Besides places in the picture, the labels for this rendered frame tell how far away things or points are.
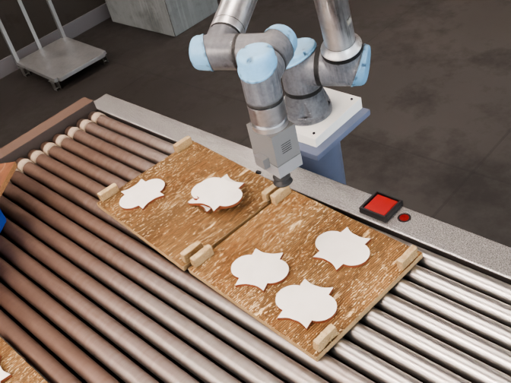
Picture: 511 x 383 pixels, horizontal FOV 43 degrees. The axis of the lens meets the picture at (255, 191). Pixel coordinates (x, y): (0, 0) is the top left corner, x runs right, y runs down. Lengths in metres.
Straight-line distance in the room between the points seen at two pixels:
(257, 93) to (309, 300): 0.45
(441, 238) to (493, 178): 1.63
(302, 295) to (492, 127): 2.23
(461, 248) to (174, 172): 0.82
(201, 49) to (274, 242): 0.49
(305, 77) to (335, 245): 0.59
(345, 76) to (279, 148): 0.59
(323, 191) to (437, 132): 1.81
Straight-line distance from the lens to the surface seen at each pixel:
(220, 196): 1.67
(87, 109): 2.35
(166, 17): 5.00
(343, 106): 2.03
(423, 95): 3.76
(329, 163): 2.06
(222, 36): 1.38
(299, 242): 1.53
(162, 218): 1.72
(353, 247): 1.49
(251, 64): 1.22
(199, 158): 1.89
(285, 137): 1.31
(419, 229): 1.56
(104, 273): 1.66
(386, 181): 3.16
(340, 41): 1.79
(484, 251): 1.51
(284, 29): 1.36
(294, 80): 1.91
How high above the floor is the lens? 1.98
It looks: 38 degrees down
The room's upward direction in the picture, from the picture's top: 14 degrees counter-clockwise
